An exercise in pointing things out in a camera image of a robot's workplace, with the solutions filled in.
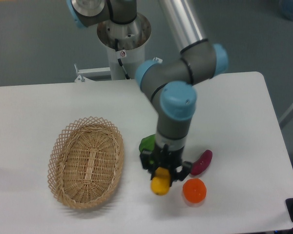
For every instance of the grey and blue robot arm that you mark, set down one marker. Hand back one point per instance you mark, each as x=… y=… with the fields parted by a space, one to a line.
x=168 y=87

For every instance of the orange tangerine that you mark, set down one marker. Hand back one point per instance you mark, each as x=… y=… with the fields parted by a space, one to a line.
x=194 y=190

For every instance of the yellow mango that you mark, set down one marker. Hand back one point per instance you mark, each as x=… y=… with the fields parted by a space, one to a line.
x=160 y=183

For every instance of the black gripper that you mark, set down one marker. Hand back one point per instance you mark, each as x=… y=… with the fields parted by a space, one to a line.
x=164 y=158

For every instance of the purple sweet potato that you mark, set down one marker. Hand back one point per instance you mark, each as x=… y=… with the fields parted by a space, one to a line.
x=200 y=165

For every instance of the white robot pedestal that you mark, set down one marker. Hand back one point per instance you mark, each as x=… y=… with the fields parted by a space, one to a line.
x=125 y=45

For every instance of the woven wicker basket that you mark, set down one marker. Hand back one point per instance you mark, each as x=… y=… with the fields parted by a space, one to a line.
x=86 y=163

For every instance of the green bok choy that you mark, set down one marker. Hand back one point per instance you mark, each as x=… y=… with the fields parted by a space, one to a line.
x=146 y=148

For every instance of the white metal base frame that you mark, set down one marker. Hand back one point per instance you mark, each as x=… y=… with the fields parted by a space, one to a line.
x=94 y=74

